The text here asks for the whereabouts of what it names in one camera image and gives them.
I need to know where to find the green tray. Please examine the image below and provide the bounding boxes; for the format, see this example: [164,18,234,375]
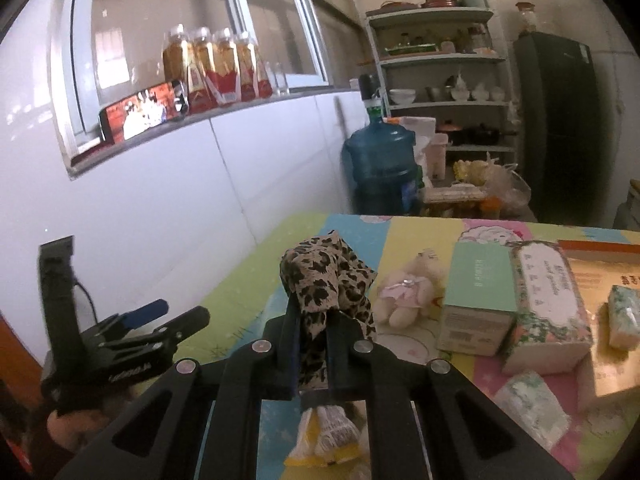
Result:
[384,41,442,57]

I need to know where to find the floral tissue box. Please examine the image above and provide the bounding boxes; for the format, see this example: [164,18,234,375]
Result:
[501,240,594,377]

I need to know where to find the glass jar with orange lid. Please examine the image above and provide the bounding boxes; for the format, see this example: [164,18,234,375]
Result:
[515,1,541,37]

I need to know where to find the black water pump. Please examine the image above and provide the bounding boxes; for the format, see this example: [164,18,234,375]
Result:
[358,73,384,111]

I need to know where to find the cardboard box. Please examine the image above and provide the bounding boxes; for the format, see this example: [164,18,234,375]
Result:
[557,239,640,411]

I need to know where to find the colourful printed tablecloth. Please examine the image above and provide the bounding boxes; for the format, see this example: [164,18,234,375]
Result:
[75,211,640,480]

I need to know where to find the yellow and white gloves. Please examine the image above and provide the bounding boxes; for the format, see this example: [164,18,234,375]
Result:
[284,404,369,469]

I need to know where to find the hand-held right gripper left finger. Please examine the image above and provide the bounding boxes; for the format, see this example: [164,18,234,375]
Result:
[52,310,302,480]

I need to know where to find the white carton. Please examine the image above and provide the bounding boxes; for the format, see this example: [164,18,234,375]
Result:
[424,132,449,182]

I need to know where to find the leopard print doll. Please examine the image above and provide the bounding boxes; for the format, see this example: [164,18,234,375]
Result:
[280,229,378,403]

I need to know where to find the white shelf rack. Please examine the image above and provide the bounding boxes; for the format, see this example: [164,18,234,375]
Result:
[364,6,519,155]

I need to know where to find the green patterned tissue pack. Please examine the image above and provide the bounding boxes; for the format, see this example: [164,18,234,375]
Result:
[606,284,640,351]
[494,371,572,454]

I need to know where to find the dark refrigerator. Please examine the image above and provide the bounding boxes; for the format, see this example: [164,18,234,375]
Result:
[512,31,615,227]

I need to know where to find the pink plush toy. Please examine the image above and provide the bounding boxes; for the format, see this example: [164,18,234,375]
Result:
[375,249,447,329]

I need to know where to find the amber drink bottle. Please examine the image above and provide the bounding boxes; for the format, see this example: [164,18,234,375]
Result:
[235,31,262,102]
[212,27,242,106]
[161,24,194,117]
[190,26,219,110]

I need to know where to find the clear drinking glass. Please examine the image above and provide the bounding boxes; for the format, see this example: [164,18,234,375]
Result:
[264,61,292,97]

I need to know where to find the blue water jug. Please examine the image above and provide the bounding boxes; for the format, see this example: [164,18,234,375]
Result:
[342,105,424,217]

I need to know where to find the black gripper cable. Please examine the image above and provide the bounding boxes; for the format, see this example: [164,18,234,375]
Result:
[71,279,99,327]

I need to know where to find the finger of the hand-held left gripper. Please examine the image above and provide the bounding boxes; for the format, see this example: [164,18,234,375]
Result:
[150,306,211,358]
[122,299,169,329]

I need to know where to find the person's left hand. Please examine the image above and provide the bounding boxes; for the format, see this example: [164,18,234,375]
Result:
[47,400,118,448]

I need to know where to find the black cooking pot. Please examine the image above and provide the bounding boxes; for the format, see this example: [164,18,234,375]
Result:
[446,121,502,147]

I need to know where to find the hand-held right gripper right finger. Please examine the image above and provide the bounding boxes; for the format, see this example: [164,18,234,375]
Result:
[326,310,576,480]

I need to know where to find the sliding window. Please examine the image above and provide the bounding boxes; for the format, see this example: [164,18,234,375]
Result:
[49,0,335,161]

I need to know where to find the clear plastic bag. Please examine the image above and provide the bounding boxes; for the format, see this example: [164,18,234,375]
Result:
[452,154,532,222]

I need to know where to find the mint green box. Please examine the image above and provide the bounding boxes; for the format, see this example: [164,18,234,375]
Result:
[437,241,517,358]

